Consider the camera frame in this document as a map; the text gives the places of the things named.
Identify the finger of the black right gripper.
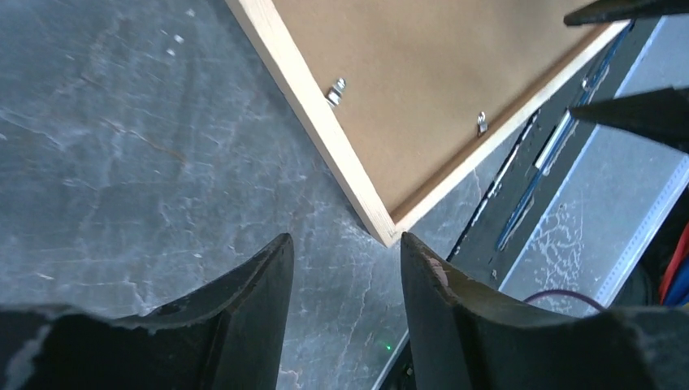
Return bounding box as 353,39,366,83
563,0,688,26
569,87,688,154

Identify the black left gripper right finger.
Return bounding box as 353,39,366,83
401,232,688,389

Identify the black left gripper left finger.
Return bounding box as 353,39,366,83
1,233,294,389

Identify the light wooden picture frame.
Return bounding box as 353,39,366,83
228,1,629,246

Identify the brown backing board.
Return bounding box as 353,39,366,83
275,0,589,213

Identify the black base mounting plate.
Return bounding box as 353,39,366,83
444,18,659,280

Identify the white slotted cable duct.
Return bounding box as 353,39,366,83
591,169,689,310

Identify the metal frame retaining clip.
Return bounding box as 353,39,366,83
325,77,347,107

